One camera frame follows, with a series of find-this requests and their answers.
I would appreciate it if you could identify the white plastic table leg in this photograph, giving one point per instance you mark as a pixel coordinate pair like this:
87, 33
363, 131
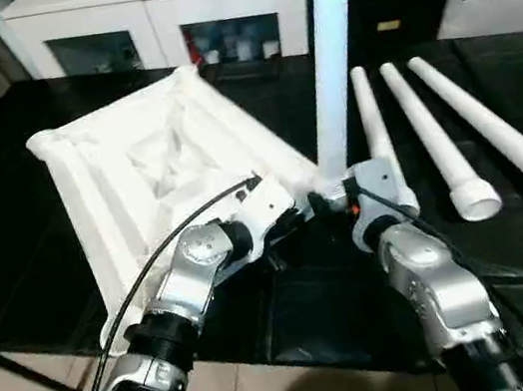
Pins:
436, 149
480, 116
370, 110
335, 66

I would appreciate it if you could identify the white plastic table top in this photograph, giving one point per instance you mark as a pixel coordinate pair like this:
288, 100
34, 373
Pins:
112, 181

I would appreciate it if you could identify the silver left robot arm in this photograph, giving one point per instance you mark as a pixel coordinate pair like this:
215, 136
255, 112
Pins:
182, 290

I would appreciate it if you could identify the white glass-door cabinet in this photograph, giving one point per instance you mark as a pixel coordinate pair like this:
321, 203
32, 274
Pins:
107, 10

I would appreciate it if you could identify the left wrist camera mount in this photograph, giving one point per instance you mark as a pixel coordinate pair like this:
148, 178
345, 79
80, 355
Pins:
263, 205

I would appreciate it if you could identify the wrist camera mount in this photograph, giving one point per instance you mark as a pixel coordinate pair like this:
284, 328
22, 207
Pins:
263, 205
383, 179

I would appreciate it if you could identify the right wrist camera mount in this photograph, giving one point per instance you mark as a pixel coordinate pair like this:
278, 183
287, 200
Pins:
383, 179

